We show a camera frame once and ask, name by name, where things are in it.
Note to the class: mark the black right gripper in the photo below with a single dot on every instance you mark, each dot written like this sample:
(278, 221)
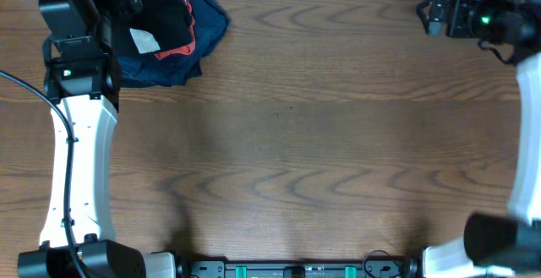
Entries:
(465, 6)

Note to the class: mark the black t-shirt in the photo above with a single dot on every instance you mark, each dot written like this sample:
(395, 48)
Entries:
(155, 29)

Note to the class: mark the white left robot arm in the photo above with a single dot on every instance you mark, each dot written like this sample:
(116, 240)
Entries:
(81, 87)

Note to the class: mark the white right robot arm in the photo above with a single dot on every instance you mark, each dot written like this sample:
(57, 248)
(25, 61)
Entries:
(497, 246)

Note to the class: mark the orange printed t-shirt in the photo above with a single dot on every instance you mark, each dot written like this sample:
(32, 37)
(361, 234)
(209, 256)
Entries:
(186, 20)

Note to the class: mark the navy folded garment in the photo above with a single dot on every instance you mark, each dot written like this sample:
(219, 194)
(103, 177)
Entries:
(209, 22)

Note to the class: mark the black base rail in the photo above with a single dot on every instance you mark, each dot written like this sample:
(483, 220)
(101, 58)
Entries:
(375, 264)

